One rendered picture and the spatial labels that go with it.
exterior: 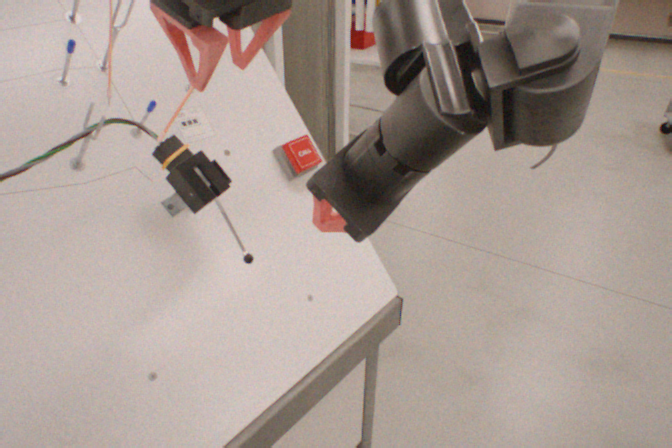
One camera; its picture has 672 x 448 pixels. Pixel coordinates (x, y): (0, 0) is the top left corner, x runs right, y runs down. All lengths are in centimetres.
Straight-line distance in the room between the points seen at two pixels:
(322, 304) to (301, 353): 8
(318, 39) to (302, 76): 13
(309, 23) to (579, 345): 157
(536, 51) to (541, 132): 6
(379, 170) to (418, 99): 7
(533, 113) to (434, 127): 6
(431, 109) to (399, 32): 7
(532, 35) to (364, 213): 17
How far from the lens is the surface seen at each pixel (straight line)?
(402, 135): 32
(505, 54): 31
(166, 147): 58
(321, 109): 154
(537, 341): 208
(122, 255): 61
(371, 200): 37
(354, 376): 90
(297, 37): 153
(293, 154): 71
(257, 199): 70
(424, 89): 31
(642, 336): 230
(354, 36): 350
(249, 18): 40
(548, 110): 32
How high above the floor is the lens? 140
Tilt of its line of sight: 33 degrees down
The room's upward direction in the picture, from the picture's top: straight up
